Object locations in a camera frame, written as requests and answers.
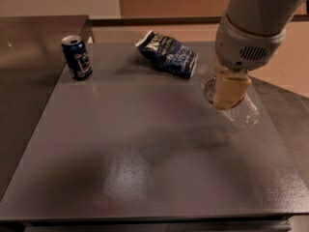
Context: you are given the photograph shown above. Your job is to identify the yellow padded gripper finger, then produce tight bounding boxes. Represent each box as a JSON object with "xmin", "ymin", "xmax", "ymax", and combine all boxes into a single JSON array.
[{"xmin": 213, "ymin": 57, "xmax": 251, "ymax": 110}]

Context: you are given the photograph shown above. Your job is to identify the clear plastic water bottle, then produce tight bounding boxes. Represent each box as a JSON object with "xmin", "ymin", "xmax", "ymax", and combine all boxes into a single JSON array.
[{"xmin": 198, "ymin": 64, "xmax": 260, "ymax": 129}]

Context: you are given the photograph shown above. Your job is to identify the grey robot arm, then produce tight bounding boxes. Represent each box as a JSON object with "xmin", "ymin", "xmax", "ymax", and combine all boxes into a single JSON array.
[{"xmin": 213, "ymin": 0, "xmax": 306, "ymax": 110}]

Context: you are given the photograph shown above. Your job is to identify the dark blue chip bag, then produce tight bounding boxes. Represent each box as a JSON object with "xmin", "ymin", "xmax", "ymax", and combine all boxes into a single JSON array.
[{"xmin": 135, "ymin": 30, "xmax": 198, "ymax": 79}]

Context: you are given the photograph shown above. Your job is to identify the blue soda can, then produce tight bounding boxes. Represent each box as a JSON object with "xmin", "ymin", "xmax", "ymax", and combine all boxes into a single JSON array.
[{"xmin": 62, "ymin": 35, "xmax": 92, "ymax": 80}]

